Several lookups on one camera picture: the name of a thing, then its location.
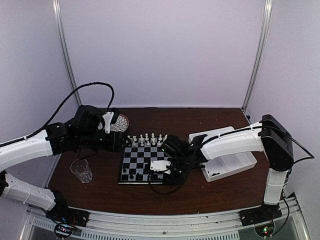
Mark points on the right aluminium frame post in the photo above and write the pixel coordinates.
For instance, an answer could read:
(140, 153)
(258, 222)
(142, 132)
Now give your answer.
(264, 30)

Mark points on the white chess king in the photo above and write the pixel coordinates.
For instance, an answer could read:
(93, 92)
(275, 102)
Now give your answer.
(153, 139)

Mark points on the aluminium frame post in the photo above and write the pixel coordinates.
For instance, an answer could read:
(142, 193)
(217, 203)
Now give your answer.
(264, 30)
(63, 43)

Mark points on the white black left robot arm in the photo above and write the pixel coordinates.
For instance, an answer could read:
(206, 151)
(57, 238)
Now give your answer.
(89, 129)

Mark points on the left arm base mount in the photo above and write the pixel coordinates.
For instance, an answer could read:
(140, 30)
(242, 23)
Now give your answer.
(67, 222)

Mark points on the white plastic tray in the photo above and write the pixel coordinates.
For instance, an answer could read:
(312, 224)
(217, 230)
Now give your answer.
(225, 165)

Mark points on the left aluminium frame post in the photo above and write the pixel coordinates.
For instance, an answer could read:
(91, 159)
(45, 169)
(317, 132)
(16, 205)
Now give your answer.
(63, 43)

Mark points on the white chess bishop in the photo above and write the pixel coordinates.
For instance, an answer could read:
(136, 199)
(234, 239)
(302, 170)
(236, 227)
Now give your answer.
(141, 139)

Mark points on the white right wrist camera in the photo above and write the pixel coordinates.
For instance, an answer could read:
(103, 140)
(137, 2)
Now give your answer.
(160, 166)

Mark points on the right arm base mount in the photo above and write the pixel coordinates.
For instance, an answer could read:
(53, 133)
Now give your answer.
(262, 218)

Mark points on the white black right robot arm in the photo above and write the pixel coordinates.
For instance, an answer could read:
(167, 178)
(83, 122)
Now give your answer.
(268, 136)

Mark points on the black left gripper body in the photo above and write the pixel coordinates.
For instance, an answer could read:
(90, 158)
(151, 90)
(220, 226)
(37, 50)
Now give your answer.
(113, 145)

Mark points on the clear drinking glass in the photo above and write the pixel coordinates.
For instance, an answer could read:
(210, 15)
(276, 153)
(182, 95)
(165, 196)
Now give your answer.
(81, 169)

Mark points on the front aluminium rail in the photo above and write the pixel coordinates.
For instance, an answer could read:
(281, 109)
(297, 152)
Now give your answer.
(225, 225)

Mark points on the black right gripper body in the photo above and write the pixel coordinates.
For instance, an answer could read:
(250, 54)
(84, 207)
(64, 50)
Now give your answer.
(181, 165)

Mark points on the black white chessboard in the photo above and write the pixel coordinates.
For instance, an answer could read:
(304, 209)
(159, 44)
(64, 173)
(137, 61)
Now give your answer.
(138, 159)

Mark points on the floral ceramic plate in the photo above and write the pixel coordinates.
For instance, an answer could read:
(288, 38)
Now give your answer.
(121, 124)

